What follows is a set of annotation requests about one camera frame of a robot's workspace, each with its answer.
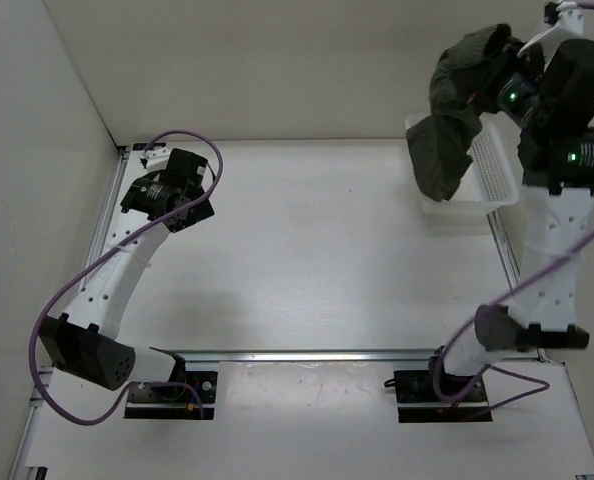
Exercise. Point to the right aluminium rail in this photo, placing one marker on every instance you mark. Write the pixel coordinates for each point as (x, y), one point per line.
(511, 270)

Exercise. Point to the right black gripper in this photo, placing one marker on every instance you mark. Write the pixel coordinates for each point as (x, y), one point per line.
(509, 60)

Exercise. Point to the front aluminium rail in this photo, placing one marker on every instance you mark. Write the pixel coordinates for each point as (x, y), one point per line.
(307, 356)

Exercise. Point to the white perforated plastic basket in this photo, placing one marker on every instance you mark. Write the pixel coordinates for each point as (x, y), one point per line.
(487, 185)

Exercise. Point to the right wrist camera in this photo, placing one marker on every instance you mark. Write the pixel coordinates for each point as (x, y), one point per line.
(564, 21)

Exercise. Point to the aluminium rail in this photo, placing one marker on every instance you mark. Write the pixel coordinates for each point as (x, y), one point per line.
(19, 469)
(511, 270)
(307, 356)

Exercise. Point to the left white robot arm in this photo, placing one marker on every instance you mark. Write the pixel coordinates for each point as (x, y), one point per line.
(82, 341)

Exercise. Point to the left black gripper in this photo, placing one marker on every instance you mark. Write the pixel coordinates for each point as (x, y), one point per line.
(202, 211)

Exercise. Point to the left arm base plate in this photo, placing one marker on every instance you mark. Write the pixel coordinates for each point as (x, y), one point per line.
(147, 402)

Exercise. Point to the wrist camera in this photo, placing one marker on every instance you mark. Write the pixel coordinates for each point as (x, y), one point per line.
(178, 168)
(564, 21)

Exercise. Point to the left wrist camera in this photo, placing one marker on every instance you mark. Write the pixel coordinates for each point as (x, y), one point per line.
(178, 168)

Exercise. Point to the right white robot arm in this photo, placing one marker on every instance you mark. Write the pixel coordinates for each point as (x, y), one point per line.
(551, 100)

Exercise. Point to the olive green shorts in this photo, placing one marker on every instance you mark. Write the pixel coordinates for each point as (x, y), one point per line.
(438, 144)

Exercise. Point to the left aluminium rail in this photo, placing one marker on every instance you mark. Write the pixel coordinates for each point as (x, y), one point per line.
(19, 469)

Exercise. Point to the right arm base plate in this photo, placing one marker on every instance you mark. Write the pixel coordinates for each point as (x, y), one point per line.
(417, 402)

